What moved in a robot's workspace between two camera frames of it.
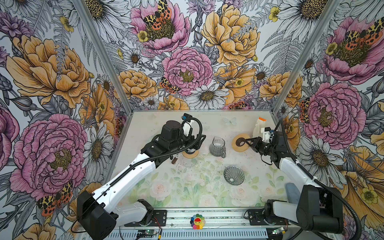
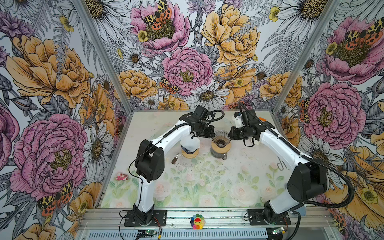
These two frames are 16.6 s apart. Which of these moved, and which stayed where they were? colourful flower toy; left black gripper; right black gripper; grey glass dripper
Moved: grey glass dripper; left black gripper; right black gripper
Stayed: colourful flower toy
